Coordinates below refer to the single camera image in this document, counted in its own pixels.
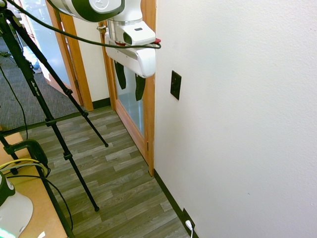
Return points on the wooden door with frosted glass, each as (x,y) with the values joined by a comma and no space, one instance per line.
(131,109)

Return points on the black camera tripod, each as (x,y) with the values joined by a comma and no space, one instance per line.
(27,69)

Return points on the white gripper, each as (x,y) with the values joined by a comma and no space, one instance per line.
(128,55)

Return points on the glass wall panel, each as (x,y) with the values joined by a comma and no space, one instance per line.
(52,49)

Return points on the black clamp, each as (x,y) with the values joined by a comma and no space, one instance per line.
(37,151)

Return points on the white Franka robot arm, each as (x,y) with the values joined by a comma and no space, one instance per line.
(99,7)

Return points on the white power plug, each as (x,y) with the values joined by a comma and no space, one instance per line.
(189,223)

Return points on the wooden door frame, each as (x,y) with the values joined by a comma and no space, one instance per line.
(79,69)
(149,111)

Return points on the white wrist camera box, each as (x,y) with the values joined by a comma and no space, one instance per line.
(141,34)

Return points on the black light switch plate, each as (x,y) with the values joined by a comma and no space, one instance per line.
(175,85)

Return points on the black wall outlet plate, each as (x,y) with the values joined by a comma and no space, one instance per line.
(186,214)

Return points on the black baseboard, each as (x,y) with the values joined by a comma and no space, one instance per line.
(171,196)

